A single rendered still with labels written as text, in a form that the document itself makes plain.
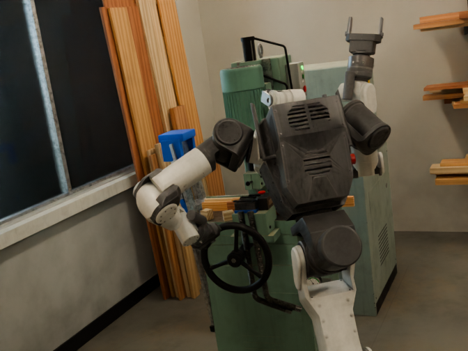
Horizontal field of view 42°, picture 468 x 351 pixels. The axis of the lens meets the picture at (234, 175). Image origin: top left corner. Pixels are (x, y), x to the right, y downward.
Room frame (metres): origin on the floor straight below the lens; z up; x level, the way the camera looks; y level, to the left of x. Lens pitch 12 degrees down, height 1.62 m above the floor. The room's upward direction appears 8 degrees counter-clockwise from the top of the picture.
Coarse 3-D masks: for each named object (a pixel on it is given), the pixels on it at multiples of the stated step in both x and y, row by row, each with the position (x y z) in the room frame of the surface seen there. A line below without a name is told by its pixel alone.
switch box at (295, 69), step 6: (294, 66) 2.73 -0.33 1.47; (300, 66) 2.76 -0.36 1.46; (294, 72) 2.73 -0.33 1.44; (300, 72) 2.75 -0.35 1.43; (288, 78) 2.74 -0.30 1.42; (294, 78) 2.73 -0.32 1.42; (300, 78) 2.74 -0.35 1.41; (288, 84) 2.75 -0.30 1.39; (294, 84) 2.74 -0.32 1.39; (300, 84) 2.73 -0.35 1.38
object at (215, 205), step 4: (348, 196) 2.39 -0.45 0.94; (352, 196) 2.39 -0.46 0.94; (348, 200) 2.39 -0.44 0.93; (352, 200) 2.38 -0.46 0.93; (204, 204) 2.62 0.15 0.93; (208, 204) 2.61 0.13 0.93; (212, 204) 2.60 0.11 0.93; (216, 204) 2.60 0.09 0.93; (220, 204) 2.59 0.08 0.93; (224, 204) 2.58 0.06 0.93; (348, 204) 2.39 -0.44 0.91; (352, 204) 2.38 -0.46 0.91; (204, 208) 2.62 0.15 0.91; (208, 208) 2.61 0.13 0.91; (212, 208) 2.61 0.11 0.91; (216, 208) 2.60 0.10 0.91; (220, 208) 2.59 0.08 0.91; (224, 208) 2.59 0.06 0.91
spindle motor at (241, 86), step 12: (228, 72) 2.47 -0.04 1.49; (240, 72) 2.45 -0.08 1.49; (252, 72) 2.46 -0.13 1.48; (228, 84) 2.47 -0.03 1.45; (240, 84) 2.45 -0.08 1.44; (252, 84) 2.46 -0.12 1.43; (264, 84) 2.52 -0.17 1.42; (228, 96) 2.48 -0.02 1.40; (240, 96) 2.46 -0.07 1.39; (252, 96) 2.46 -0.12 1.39; (228, 108) 2.49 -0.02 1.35; (240, 108) 2.45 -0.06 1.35; (264, 108) 2.49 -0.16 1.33; (240, 120) 2.46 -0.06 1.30; (252, 120) 2.46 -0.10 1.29
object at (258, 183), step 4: (248, 172) 2.52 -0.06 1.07; (252, 172) 2.51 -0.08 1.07; (256, 172) 2.50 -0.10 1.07; (244, 176) 2.50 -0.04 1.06; (248, 176) 2.50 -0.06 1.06; (252, 176) 2.49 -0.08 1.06; (256, 176) 2.48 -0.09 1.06; (260, 176) 2.49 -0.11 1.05; (244, 180) 2.50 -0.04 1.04; (248, 180) 2.50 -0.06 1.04; (252, 180) 2.49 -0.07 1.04; (256, 180) 2.48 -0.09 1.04; (260, 180) 2.49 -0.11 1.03; (244, 184) 2.50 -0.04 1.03; (252, 184) 2.49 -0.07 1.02; (256, 184) 2.48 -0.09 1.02; (260, 184) 2.49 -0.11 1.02; (264, 184) 2.53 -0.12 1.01; (248, 188) 2.50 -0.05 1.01; (252, 188) 2.49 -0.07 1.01; (256, 188) 2.48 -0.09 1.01; (260, 188) 2.48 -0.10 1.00
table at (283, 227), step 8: (216, 216) 2.52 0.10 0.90; (280, 216) 2.39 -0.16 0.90; (280, 224) 2.33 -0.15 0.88; (288, 224) 2.32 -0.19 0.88; (224, 232) 2.42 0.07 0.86; (232, 232) 2.41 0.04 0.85; (272, 232) 2.29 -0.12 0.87; (280, 232) 2.33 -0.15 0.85; (288, 232) 2.32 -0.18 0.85; (232, 240) 2.31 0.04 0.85; (240, 240) 2.30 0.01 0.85; (272, 240) 2.25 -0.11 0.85
